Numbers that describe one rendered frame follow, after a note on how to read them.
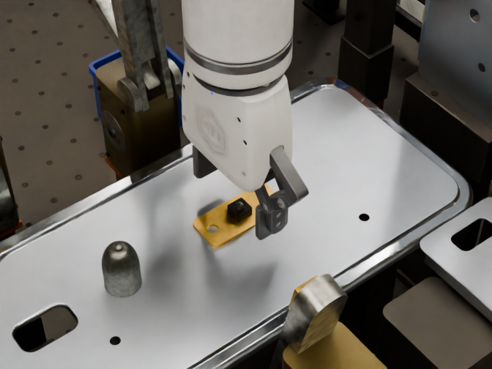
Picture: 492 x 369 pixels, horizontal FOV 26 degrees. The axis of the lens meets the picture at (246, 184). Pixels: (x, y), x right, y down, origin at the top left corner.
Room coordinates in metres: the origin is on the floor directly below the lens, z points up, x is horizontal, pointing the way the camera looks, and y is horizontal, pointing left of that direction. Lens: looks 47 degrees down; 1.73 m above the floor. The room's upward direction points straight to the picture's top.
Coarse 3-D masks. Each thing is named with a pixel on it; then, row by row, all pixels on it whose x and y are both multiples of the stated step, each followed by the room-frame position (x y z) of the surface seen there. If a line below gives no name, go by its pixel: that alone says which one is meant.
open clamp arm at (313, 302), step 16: (304, 288) 0.47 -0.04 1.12; (320, 288) 0.47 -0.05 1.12; (336, 288) 0.47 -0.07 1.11; (304, 304) 0.46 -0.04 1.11; (320, 304) 0.46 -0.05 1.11; (336, 304) 0.46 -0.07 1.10; (288, 320) 0.47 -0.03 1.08; (304, 320) 0.46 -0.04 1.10; (320, 320) 0.46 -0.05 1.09; (336, 320) 0.48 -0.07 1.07; (288, 336) 0.47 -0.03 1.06; (304, 336) 0.45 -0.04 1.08; (320, 336) 0.47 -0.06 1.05; (272, 368) 0.48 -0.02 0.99
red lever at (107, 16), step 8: (88, 0) 0.81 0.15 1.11; (96, 0) 0.81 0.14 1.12; (104, 0) 0.81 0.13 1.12; (96, 8) 0.81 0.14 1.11; (104, 8) 0.80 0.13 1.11; (112, 8) 0.80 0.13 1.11; (104, 16) 0.80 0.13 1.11; (112, 16) 0.80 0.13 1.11; (104, 24) 0.80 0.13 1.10; (112, 24) 0.79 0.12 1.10; (112, 32) 0.78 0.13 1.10; (120, 48) 0.77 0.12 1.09; (144, 64) 0.76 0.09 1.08; (144, 72) 0.75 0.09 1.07; (152, 72) 0.76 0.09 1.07; (144, 80) 0.75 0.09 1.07; (152, 80) 0.75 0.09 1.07; (160, 80) 0.75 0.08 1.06; (152, 88) 0.74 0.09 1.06
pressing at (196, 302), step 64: (320, 128) 0.76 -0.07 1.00; (384, 128) 0.76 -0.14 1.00; (128, 192) 0.67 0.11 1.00; (192, 192) 0.67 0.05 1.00; (320, 192) 0.67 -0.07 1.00; (384, 192) 0.67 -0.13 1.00; (448, 192) 0.67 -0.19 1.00; (0, 256) 0.59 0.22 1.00; (64, 256) 0.59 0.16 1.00; (192, 256) 0.59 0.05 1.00; (256, 256) 0.59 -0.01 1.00; (320, 256) 0.59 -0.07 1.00; (384, 256) 0.60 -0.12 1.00; (0, 320) 0.52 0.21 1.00; (128, 320) 0.52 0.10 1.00; (192, 320) 0.52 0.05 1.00; (256, 320) 0.52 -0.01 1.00
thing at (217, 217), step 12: (252, 192) 0.67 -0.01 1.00; (228, 204) 0.64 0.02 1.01; (252, 204) 0.65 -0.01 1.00; (204, 216) 0.64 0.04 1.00; (216, 216) 0.64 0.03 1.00; (228, 216) 0.64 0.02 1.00; (240, 216) 0.63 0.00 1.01; (252, 216) 0.64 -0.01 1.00; (204, 228) 0.62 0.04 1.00; (228, 228) 0.62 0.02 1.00; (240, 228) 0.62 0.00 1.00; (216, 240) 0.61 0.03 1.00; (228, 240) 0.61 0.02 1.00
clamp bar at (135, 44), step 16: (112, 0) 0.76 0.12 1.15; (128, 0) 0.75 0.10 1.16; (144, 0) 0.77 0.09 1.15; (128, 16) 0.75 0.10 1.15; (144, 16) 0.76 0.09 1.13; (128, 32) 0.74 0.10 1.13; (144, 32) 0.76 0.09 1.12; (160, 32) 0.76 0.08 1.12; (128, 48) 0.74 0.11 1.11; (144, 48) 0.76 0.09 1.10; (160, 48) 0.76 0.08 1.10; (128, 64) 0.74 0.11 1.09; (160, 64) 0.75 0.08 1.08; (144, 96) 0.74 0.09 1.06
